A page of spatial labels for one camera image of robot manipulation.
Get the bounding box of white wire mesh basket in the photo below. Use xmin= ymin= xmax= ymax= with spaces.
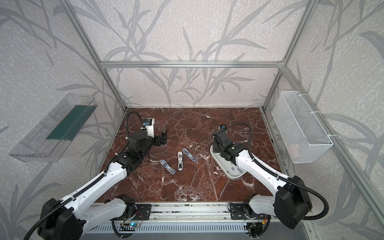
xmin=272 ymin=91 xmax=333 ymax=164

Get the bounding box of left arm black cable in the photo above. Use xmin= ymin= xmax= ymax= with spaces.
xmin=23 ymin=110 xmax=148 ymax=240

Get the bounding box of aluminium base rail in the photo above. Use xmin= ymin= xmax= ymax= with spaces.
xmin=136 ymin=202 xmax=267 ymax=225

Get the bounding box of pink item in basket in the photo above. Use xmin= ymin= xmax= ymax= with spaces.
xmin=288 ymin=143 xmax=301 ymax=160

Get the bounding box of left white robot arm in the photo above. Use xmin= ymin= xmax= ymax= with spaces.
xmin=31 ymin=130 xmax=167 ymax=240

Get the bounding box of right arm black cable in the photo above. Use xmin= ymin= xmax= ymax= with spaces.
xmin=224 ymin=122 xmax=330 ymax=221

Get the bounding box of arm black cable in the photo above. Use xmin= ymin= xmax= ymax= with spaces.
xmin=23 ymin=110 xmax=148 ymax=240
xmin=224 ymin=122 xmax=330 ymax=221

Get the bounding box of aluminium frame crossbar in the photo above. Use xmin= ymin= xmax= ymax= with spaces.
xmin=100 ymin=61 xmax=283 ymax=68

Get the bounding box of white oval tray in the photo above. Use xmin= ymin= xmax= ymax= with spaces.
xmin=210 ymin=145 xmax=247 ymax=180

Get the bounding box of blue stapler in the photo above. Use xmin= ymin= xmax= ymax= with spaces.
xmin=182 ymin=148 xmax=198 ymax=163
xmin=178 ymin=152 xmax=184 ymax=171
xmin=161 ymin=160 xmax=176 ymax=175

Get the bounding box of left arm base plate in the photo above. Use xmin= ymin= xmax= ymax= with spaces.
xmin=119 ymin=204 xmax=152 ymax=222

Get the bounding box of green pad in bin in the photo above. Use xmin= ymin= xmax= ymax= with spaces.
xmin=47 ymin=105 xmax=97 ymax=141

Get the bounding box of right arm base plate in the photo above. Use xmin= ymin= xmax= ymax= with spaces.
xmin=227 ymin=203 xmax=257 ymax=220

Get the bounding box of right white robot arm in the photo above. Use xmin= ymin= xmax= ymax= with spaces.
xmin=211 ymin=136 xmax=312 ymax=229

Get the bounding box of clear plastic wall bin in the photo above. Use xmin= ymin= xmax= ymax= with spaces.
xmin=9 ymin=94 xmax=97 ymax=163

